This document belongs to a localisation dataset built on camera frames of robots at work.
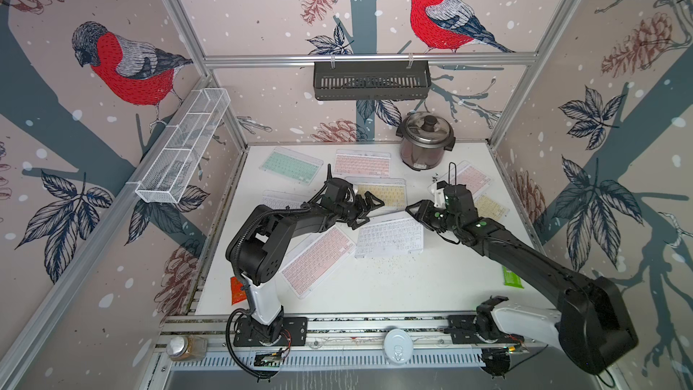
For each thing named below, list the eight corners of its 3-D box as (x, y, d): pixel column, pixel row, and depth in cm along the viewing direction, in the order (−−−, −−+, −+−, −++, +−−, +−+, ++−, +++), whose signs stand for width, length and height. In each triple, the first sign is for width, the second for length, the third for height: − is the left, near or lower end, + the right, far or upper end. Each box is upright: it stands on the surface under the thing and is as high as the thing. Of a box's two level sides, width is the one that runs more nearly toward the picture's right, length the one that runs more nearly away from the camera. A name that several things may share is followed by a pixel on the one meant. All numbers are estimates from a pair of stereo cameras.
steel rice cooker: (426, 183, 109) (437, 149, 94) (387, 154, 120) (391, 120, 104) (449, 162, 117) (464, 127, 101) (410, 137, 127) (418, 102, 111)
